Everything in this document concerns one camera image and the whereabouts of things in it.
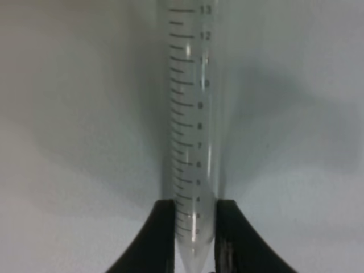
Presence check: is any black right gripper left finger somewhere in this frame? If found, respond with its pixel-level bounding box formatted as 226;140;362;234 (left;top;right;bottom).
108;200;175;273

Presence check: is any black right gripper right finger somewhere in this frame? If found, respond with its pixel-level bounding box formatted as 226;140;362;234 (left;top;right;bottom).
214;200;295;273

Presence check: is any green-capped test tube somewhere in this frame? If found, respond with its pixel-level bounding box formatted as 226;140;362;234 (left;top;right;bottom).
164;1;224;272

